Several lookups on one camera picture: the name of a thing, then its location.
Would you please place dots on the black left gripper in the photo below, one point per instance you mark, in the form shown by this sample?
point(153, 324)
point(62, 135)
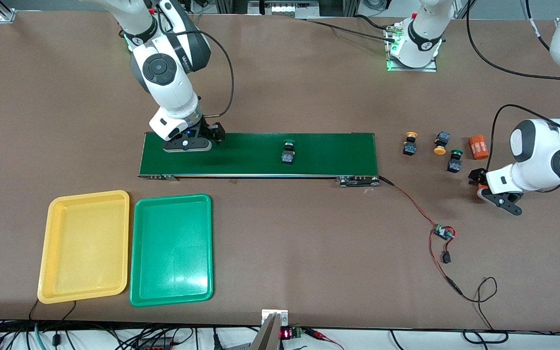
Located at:
point(478, 176)

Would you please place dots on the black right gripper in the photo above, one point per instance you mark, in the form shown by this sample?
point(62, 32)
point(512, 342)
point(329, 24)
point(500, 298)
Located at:
point(210, 131)

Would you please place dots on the orange cylinder with white print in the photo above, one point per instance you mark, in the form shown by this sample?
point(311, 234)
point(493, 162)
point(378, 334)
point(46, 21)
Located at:
point(481, 192)
point(478, 148)

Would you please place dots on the yellow push button switch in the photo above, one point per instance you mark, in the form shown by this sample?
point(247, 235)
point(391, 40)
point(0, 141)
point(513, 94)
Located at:
point(410, 146)
point(440, 143)

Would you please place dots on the green push button switch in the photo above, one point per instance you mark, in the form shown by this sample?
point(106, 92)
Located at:
point(288, 154)
point(455, 163)

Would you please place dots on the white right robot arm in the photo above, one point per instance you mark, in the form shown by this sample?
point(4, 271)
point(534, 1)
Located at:
point(168, 92)

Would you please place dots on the green conveyor belt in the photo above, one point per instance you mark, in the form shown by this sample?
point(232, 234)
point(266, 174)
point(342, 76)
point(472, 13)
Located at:
point(251, 155)

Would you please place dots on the small green circuit board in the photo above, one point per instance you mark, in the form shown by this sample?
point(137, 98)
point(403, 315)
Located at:
point(443, 232)

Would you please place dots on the small black connector plug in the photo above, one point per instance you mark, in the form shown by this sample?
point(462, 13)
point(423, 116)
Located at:
point(447, 257)

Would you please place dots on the green plastic tray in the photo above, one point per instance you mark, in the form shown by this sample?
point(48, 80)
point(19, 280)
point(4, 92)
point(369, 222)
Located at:
point(170, 250)

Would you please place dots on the grey metal equipment rack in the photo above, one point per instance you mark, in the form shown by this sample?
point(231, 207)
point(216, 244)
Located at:
point(282, 7)

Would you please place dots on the yellow plastic tray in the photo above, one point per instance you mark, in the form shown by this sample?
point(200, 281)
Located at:
point(85, 245)

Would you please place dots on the red digit display module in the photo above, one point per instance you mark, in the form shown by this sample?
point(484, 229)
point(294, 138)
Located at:
point(290, 333)

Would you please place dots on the red clip lead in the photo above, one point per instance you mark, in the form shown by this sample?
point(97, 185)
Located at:
point(323, 336)

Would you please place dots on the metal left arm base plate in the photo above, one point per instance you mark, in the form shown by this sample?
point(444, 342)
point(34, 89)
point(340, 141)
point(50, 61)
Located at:
point(426, 69)

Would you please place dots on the grey metal bracket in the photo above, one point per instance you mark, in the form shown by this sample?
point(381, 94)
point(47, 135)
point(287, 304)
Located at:
point(272, 330)

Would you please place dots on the aluminium frame profile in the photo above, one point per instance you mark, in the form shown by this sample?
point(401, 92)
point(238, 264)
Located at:
point(7, 13)

